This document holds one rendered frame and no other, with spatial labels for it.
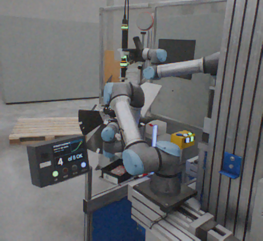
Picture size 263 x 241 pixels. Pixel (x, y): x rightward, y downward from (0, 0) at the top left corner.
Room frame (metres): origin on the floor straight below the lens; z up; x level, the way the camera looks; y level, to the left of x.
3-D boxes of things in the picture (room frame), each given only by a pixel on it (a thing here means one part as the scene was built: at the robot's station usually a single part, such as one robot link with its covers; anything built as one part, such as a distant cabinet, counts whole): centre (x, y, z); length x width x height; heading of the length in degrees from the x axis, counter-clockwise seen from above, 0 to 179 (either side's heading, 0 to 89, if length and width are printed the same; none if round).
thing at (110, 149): (1.60, 0.10, 1.08); 0.11 x 0.08 x 0.11; 113
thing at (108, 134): (1.59, 0.11, 1.17); 0.11 x 0.08 x 0.09; 169
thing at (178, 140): (1.93, -0.41, 1.02); 0.16 x 0.10 x 0.11; 132
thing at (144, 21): (2.70, -0.12, 1.88); 0.16 x 0.07 x 0.16; 77
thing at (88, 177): (1.38, 0.21, 0.96); 0.03 x 0.03 x 0.20; 42
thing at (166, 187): (1.22, -0.19, 1.09); 0.15 x 0.15 x 0.10
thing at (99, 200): (1.67, -0.11, 0.82); 0.90 x 0.04 x 0.08; 132
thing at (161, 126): (2.53, -0.26, 0.92); 0.17 x 0.16 x 0.11; 132
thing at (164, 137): (2.45, -0.29, 0.85); 0.36 x 0.24 x 0.03; 42
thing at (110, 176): (1.74, 0.04, 0.85); 0.22 x 0.17 x 0.07; 146
